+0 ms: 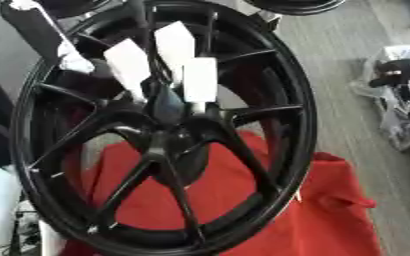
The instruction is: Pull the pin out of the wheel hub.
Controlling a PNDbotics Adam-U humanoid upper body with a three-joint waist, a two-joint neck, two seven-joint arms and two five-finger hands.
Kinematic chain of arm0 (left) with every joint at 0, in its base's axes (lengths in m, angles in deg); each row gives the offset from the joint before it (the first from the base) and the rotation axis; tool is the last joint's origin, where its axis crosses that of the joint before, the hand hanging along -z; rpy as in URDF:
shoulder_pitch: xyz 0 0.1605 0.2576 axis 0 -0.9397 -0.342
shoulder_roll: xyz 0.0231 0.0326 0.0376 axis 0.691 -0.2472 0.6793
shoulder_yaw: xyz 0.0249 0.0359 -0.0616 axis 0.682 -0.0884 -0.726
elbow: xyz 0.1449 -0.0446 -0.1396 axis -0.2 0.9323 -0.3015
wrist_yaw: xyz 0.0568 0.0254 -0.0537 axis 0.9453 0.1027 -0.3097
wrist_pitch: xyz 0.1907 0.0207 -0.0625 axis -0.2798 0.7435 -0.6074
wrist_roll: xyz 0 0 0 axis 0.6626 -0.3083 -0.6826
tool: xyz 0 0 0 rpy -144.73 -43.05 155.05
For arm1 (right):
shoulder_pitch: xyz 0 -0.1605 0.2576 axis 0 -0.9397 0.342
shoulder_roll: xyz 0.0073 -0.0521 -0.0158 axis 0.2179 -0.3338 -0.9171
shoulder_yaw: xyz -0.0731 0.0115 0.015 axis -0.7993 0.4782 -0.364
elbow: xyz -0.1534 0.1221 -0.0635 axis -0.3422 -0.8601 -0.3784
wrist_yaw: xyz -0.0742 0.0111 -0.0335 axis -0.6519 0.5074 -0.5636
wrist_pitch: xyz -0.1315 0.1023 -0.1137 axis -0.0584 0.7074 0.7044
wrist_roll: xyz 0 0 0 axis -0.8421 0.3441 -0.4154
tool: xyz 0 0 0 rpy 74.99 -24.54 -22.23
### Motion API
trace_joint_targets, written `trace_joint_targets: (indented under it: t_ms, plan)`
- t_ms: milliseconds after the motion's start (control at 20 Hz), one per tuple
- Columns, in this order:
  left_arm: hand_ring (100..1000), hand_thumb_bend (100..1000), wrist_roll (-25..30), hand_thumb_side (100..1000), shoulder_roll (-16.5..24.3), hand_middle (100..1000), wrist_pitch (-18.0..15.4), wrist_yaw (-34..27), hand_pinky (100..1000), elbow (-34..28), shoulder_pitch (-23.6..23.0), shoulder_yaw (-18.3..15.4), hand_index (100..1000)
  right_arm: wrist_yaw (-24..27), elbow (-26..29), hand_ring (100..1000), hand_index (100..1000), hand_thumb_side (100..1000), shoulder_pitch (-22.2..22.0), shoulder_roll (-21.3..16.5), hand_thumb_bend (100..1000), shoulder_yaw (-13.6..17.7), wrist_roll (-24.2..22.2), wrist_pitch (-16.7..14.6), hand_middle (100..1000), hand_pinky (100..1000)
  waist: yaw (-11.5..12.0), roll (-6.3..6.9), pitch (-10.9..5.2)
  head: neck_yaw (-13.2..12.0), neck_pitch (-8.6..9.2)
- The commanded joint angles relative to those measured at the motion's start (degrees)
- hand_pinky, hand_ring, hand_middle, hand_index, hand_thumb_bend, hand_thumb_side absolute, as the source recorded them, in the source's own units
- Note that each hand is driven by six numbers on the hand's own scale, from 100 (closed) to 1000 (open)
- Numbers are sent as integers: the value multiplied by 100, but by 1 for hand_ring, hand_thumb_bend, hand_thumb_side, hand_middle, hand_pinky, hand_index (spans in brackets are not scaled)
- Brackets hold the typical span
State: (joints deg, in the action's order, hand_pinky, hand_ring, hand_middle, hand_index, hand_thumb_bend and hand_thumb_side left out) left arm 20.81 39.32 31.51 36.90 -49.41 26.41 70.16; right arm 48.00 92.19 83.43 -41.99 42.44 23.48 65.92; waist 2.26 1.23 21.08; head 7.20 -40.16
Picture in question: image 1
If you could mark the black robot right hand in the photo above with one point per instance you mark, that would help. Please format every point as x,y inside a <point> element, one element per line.
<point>398,71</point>

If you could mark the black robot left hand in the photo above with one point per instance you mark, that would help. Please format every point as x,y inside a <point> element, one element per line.
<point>92,78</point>

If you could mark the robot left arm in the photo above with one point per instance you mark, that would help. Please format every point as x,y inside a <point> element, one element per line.
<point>30,30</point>

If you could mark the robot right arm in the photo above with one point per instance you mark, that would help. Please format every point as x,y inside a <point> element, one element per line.
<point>398,116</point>

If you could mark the black spoked wheel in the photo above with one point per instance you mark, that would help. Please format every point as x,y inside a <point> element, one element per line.
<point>156,156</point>

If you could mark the black round wheel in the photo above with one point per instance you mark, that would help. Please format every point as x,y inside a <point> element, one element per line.
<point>296,6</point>

